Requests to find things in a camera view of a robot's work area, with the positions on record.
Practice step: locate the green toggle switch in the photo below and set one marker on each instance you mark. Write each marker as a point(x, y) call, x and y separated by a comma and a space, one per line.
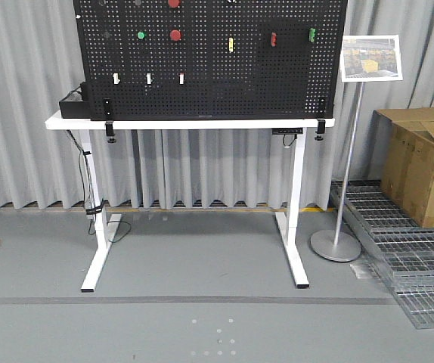
point(311, 35)

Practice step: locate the metal floor grating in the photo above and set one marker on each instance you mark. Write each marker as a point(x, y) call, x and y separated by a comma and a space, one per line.
point(399, 250)

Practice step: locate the black box on desk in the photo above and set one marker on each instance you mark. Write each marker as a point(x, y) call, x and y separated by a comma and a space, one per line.
point(76, 104)

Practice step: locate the lower red push button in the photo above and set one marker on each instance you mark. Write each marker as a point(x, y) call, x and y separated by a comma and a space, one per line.
point(175, 35)

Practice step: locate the left black clamp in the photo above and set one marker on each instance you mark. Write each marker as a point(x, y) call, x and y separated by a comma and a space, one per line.
point(108, 111)

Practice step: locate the yellow toggle switch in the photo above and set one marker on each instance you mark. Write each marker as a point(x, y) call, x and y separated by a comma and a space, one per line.
point(230, 44)

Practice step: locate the white green rocker switch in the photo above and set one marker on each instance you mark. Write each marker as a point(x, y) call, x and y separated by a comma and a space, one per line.
point(149, 78)

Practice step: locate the white standing desk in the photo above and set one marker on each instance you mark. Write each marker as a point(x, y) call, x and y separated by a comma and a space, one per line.
point(287, 221)

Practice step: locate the upper red push button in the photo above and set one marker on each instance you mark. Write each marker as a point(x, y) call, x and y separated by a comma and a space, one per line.
point(174, 3)

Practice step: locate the black perforated pegboard panel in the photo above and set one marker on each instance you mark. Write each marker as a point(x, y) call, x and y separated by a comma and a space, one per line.
point(256, 81)

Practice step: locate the right black clamp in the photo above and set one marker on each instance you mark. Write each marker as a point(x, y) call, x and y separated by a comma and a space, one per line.
point(320, 116)

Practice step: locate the black clamp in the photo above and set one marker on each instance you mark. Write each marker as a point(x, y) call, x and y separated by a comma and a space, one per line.
point(108, 111)
point(320, 116)

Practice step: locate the desk height controller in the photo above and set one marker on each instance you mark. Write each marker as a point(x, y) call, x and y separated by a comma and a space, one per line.
point(287, 132)

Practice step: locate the cardboard box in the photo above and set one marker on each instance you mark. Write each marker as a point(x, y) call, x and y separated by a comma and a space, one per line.
point(408, 173)

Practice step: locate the red push button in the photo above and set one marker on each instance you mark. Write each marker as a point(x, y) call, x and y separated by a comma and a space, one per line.
point(174, 3)
point(175, 35)

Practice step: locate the red toggle switch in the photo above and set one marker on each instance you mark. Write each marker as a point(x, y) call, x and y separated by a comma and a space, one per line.
point(273, 40)

